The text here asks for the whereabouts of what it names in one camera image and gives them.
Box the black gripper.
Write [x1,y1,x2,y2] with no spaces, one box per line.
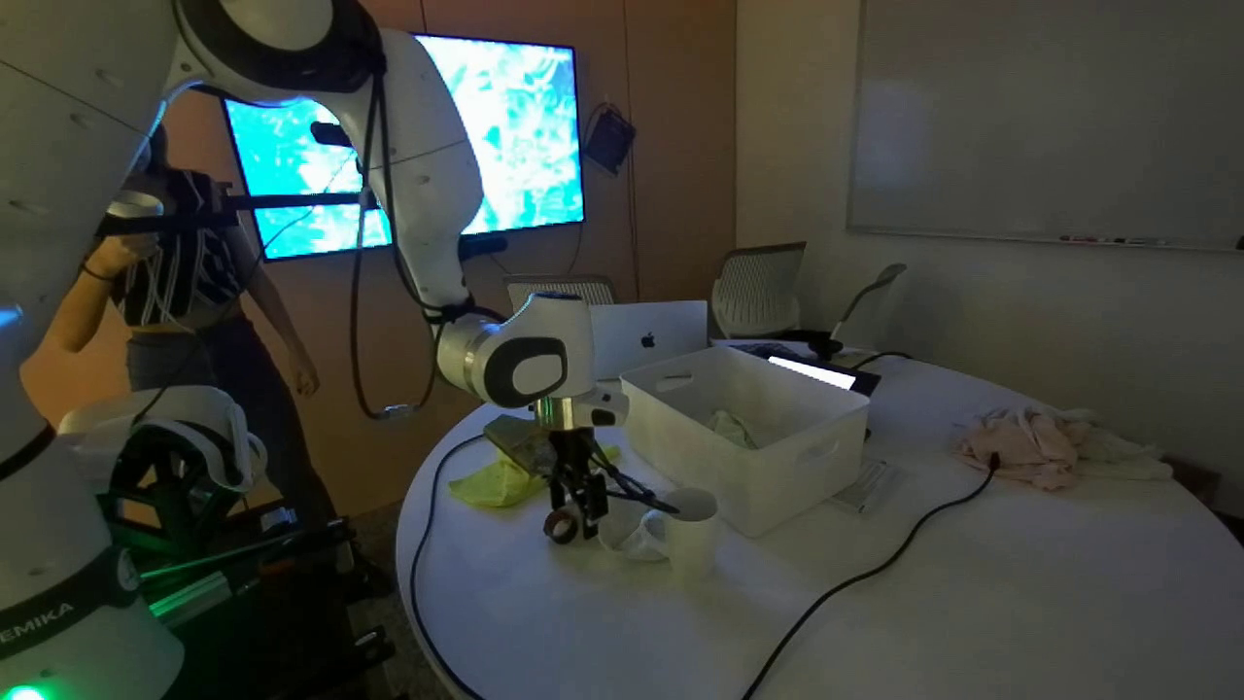
[541,424,613,548]

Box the white plastic basket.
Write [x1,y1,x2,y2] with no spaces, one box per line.
[620,344,875,542]

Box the bright yellow towel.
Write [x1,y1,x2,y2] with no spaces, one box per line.
[442,450,554,513]

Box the silver Apple laptop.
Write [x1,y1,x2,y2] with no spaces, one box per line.
[587,300,714,385]

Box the white chair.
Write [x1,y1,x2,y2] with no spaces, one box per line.
[502,275,621,320]

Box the black equipment cart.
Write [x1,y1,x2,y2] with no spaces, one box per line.
[114,499,400,700]

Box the grey curved chair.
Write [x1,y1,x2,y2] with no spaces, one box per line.
[831,262,915,351]

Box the white VR headset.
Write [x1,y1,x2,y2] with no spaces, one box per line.
[104,385,274,538]

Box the pink crumpled cloth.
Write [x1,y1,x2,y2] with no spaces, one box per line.
[963,401,1098,495]

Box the person in striped top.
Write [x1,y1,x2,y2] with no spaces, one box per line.
[25,166,327,520]

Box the whiteboard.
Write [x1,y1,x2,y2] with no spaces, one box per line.
[847,0,1244,258]

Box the black cable on table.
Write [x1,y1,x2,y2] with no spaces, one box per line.
[406,462,494,700]
[740,450,1003,700]

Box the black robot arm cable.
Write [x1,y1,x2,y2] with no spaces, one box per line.
[341,71,447,429]

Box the black wall box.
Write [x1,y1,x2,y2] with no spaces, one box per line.
[587,100,642,178]

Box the wall mounted TV screen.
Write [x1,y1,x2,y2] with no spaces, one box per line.
[221,33,593,263]

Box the black camera boom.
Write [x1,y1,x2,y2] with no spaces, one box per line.
[92,119,392,246]

